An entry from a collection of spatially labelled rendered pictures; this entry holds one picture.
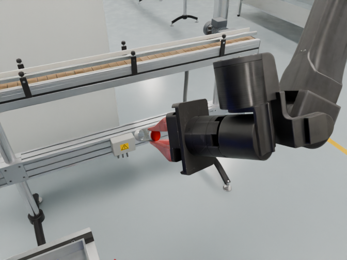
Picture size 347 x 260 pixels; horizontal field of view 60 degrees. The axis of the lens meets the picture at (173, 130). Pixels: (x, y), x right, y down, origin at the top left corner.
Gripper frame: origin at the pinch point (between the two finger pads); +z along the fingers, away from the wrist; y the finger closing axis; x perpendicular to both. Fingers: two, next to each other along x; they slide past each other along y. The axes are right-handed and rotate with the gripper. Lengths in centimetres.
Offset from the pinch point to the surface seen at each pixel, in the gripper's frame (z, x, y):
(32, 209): 130, -21, -46
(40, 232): 126, -21, -59
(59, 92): 86, -26, 12
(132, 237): 99, -60, -73
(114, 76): 76, -48, 17
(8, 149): 112, -10, -10
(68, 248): 27.1, 6.4, -25.1
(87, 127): 158, -77, -11
